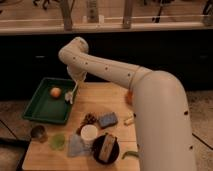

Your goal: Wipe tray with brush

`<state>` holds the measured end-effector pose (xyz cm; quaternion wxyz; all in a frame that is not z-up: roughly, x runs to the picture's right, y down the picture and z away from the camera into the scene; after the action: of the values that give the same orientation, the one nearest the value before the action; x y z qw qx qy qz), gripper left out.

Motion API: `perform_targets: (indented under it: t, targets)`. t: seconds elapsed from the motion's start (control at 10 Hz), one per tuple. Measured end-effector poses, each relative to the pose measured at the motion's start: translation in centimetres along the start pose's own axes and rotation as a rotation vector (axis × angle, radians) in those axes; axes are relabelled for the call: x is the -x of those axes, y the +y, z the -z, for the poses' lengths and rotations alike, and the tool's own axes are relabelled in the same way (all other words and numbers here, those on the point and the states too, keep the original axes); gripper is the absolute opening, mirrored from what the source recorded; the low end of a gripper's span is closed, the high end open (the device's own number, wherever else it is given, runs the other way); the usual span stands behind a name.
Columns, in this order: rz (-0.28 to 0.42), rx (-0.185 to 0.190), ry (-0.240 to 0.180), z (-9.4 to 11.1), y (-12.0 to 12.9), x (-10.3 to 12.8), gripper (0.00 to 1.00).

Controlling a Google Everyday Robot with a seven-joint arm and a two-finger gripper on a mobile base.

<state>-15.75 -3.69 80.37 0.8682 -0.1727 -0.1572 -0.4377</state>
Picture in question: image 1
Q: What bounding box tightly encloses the orange bowl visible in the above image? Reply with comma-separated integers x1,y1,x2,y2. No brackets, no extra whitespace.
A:
125,90,133,105

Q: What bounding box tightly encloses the blue sponge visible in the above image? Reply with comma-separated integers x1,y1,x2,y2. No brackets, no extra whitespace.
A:
98,112,118,129

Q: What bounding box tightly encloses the green plastic tray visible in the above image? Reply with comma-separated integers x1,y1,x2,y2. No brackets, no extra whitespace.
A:
22,77,75,124

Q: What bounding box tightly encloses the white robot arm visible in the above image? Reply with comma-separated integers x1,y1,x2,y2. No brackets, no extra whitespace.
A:
58,37,197,171

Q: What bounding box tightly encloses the white cup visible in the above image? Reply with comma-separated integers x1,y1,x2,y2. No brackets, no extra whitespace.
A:
80,124,98,145

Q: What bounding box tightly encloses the metal cup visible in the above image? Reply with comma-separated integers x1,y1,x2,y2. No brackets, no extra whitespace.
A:
30,125,48,143

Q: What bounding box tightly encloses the wooden block brush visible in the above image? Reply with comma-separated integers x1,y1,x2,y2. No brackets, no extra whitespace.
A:
99,134,116,164

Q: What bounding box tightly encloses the blue cloth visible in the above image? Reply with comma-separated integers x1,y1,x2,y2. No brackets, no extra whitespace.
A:
67,134,91,157

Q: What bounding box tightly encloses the green plastic cup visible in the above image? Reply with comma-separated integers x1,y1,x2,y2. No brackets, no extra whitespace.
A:
50,133,65,150

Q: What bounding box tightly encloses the black round plate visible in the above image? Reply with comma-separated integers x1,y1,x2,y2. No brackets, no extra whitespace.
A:
92,134,120,165

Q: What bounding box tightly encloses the orange peach fruit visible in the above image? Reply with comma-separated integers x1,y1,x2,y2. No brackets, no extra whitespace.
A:
50,87,62,98

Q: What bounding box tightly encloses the black cable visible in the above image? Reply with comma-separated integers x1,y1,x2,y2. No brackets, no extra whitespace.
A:
192,132,213,152

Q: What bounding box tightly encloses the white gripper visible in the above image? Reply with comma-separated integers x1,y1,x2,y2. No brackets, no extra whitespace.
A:
67,67,87,83

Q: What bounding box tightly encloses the white dish brush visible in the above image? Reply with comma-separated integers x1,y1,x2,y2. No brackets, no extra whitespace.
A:
65,84,78,104

